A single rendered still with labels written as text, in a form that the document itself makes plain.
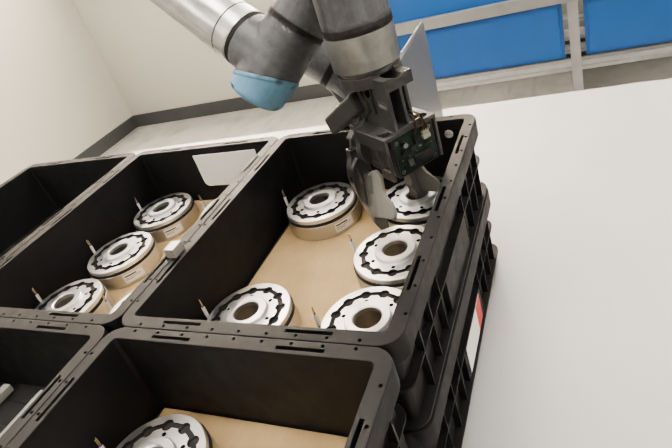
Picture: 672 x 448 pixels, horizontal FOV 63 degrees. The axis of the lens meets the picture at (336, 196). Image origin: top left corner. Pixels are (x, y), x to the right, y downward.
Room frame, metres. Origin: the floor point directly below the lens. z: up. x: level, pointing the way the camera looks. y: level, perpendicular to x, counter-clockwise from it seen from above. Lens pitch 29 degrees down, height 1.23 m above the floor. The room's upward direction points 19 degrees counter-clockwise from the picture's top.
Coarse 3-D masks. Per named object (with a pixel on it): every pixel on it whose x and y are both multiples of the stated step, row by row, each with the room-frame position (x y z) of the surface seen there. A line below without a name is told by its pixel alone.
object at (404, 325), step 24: (456, 120) 0.64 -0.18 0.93; (456, 144) 0.57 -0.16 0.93; (264, 168) 0.71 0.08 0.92; (456, 168) 0.52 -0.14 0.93; (240, 192) 0.65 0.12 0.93; (456, 192) 0.50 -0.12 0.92; (216, 216) 0.60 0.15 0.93; (432, 216) 0.45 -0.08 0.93; (192, 240) 0.56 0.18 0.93; (432, 240) 0.41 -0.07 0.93; (168, 264) 0.53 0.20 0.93; (432, 264) 0.39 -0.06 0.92; (408, 288) 0.36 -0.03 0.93; (408, 312) 0.33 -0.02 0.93; (264, 336) 0.36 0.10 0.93; (288, 336) 0.35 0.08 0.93; (312, 336) 0.34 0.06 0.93; (336, 336) 0.33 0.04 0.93; (360, 336) 0.32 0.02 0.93; (384, 336) 0.31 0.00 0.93; (408, 336) 0.31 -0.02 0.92
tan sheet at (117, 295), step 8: (200, 200) 0.88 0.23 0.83; (208, 200) 0.87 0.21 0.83; (200, 208) 0.85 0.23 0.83; (200, 216) 0.82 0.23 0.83; (184, 232) 0.78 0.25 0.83; (168, 240) 0.77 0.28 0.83; (176, 240) 0.76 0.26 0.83; (160, 248) 0.76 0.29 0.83; (128, 288) 0.67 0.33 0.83; (112, 296) 0.67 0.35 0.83; (120, 296) 0.66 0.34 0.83
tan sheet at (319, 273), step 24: (360, 216) 0.65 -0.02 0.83; (288, 240) 0.65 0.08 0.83; (336, 240) 0.61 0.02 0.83; (360, 240) 0.60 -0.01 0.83; (264, 264) 0.62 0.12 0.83; (288, 264) 0.60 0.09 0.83; (312, 264) 0.58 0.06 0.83; (336, 264) 0.56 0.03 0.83; (288, 288) 0.55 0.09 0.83; (312, 288) 0.53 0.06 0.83; (336, 288) 0.52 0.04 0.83; (360, 288) 0.50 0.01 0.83; (312, 312) 0.49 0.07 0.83
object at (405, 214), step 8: (400, 184) 0.65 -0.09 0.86; (392, 192) 0.63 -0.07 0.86; (400, 192) 0.63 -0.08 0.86; (392, 200) 0.61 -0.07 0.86; (432, 200) 0.58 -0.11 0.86; (400, 208) 0.59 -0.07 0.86; (408, 208) 0.58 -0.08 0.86; (416, 208) 0.58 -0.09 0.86; (424, 208) 0.57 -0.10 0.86; (400, 216) 0.57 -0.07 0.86; (408, 216) 0.56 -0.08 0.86; (416, 216) 0.56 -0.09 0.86; (424, 216) 0.55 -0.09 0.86
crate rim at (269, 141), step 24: (216, 144) 0.85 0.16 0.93; (240, 144) 0.82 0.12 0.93; (120, 168) 0.89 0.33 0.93; (96, 192) 0.83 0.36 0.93; (0, 264) 0.68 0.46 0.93; (144, 288) 0.50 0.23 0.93; (0, 312) 0.55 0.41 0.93; (24, 312) 0.53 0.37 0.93; (48, 312) 0.51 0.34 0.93; (72, 312) 0.50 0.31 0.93; (120, 312) 0.47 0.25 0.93
